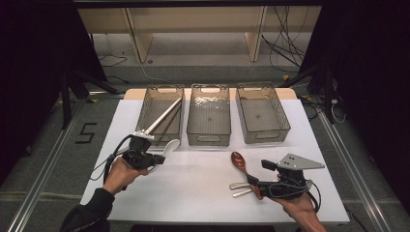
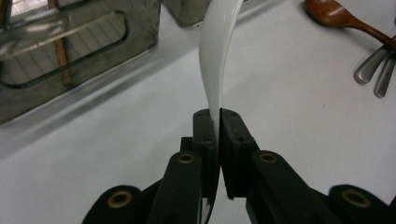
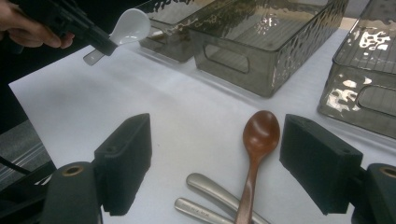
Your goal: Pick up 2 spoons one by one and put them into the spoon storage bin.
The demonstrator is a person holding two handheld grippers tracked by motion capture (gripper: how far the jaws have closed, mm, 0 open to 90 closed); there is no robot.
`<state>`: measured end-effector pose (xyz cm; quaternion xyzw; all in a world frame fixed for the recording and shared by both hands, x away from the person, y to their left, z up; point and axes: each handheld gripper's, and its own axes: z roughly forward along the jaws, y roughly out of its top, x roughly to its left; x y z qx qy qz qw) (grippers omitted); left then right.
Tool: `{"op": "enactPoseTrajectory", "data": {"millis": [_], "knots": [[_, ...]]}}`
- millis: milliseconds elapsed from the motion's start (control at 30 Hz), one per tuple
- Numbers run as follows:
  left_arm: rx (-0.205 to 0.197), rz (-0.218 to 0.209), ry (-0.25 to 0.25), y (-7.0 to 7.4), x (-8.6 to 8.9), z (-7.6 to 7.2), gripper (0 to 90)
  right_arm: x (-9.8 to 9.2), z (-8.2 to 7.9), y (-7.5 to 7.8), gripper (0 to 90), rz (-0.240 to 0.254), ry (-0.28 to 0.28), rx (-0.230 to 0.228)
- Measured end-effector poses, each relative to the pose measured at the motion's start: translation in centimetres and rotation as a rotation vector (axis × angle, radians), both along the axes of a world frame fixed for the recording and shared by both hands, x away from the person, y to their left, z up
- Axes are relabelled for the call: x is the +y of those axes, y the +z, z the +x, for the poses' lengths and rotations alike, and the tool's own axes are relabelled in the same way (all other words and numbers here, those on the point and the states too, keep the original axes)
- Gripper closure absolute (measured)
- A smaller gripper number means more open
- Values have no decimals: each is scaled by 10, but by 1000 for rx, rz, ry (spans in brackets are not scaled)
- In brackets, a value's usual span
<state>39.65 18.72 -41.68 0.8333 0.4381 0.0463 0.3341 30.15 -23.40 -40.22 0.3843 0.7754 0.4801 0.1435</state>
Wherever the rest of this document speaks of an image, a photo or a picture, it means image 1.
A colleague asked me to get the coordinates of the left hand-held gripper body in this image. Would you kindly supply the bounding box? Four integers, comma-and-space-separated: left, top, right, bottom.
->
122, 130, 155, 170

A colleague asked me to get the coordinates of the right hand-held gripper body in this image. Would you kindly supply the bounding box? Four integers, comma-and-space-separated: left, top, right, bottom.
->
257, 153, 326, 199

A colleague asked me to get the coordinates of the white ceramic spoon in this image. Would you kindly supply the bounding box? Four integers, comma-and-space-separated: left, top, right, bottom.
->
148, 138, 182, 174

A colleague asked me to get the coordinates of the red-brown wooden spoon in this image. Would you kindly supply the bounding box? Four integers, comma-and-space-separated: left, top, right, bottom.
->
230, 151, 264, 201

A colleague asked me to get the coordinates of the clear grey plastic bin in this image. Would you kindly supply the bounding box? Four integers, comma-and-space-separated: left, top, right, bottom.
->
235, 82, 292, 145
134, 84, 186, 147
186, 83, 232, 148

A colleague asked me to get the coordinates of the person's left hand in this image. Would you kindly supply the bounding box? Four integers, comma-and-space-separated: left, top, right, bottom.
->
102, 157, 150, 196

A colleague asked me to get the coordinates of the person's right hand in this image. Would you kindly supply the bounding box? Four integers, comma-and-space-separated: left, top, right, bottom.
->
274, 192, 320, 224

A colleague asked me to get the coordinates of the white table sheet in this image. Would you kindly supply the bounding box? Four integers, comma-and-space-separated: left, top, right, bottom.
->
79, 98, 351, 224

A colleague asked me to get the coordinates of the black metal stand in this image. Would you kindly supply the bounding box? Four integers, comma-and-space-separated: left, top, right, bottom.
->
279, 64, 337, 125
59, 69, 120, 130

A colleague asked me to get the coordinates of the black curtain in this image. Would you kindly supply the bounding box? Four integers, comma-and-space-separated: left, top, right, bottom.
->
0, 0, 109, 188
298, 0, 410, 214

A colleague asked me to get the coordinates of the beige wooden desk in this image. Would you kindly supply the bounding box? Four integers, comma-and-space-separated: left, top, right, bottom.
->
76, 6, 323, 64

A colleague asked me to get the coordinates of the left hand-held gripper cable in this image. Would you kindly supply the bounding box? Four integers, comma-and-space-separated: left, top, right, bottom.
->
89, 134, 132, 187

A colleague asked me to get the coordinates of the hand-held gripper cable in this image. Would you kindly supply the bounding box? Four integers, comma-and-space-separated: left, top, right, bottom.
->
89, 134, 132, 187
269, 180, 322, 214

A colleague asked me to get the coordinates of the right hand-held gripper cable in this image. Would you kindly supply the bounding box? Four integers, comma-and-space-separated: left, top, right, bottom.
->
269, 180, 322, 214

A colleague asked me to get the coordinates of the aluminium floor rail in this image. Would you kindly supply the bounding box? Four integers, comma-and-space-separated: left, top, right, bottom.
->
6, 93, 95, 232
317, 110, 394, 232

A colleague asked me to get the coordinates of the white floor cable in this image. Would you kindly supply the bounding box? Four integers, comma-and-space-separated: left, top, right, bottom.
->
124, 51, 168, 83

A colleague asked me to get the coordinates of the black floor cable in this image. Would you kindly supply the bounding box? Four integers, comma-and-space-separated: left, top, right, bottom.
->
98, 52, 130, 84

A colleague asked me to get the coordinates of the bundle of black cables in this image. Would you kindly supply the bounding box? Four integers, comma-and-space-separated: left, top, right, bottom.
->
260, 6, 310, 73

